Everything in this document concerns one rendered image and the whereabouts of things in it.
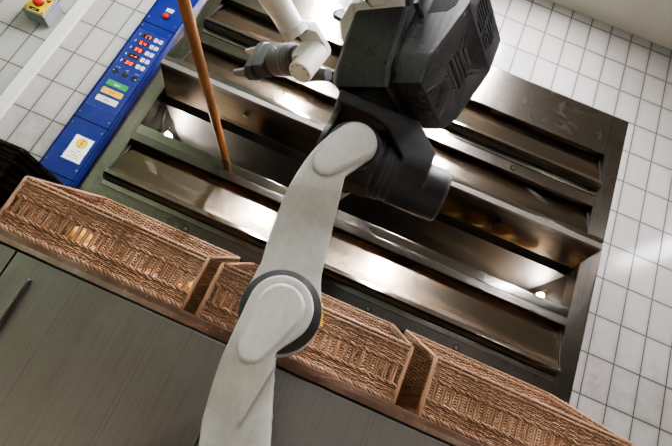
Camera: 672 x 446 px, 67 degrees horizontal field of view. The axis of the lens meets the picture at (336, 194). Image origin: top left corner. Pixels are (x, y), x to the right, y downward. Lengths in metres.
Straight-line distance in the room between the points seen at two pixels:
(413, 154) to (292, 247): 0.30
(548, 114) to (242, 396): 1.89
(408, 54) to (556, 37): 1.69
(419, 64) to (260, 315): 0.56
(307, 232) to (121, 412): 0.63
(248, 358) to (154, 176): 1.28
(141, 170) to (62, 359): 0.89
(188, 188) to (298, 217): 1.09
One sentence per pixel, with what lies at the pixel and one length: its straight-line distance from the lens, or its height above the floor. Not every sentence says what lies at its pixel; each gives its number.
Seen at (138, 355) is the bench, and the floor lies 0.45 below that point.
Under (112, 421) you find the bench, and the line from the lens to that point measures 1.34.
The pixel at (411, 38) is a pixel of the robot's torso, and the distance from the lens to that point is 1.08.
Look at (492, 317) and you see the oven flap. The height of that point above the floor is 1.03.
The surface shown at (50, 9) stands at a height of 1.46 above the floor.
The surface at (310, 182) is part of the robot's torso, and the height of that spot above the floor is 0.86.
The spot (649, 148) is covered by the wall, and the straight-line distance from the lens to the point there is 2.60.
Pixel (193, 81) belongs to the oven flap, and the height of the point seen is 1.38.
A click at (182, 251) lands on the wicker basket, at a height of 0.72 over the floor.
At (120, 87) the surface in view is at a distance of 2.22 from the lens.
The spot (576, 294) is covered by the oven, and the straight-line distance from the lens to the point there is 2.17.
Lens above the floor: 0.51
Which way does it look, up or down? 22 degrees up
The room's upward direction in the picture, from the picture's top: 24 degrees clockwise
